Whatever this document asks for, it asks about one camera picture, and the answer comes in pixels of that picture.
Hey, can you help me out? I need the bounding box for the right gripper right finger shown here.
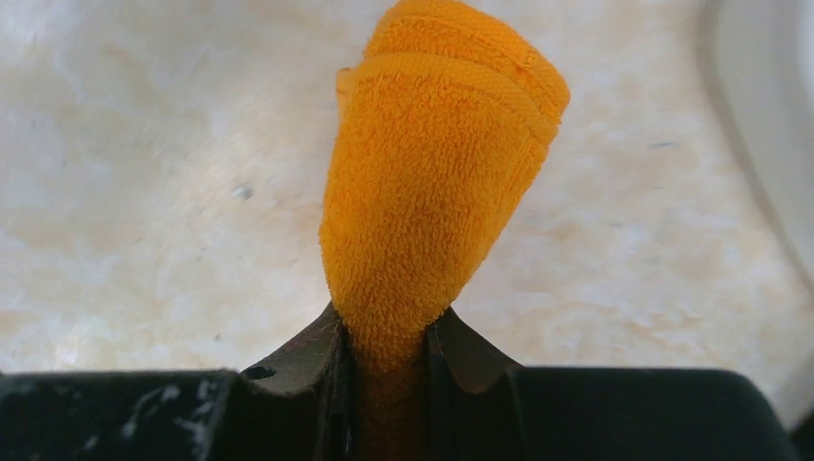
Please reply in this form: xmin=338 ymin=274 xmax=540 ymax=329
xmin=426 ymin=310 xmax=800 ymax=460

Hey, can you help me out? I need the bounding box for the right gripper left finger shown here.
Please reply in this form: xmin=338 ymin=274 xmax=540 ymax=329
xmin=1 ymin=306 xmax=350 ymax=460

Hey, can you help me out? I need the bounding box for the plain bright orange towel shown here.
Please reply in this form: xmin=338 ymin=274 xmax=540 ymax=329
xmin=320 ymin=1 xmax=569 ymax=460

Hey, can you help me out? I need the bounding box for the white plastic bin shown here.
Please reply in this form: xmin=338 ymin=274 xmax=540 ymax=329
xmin=698 ymin=1 xmax=813 ymax=282

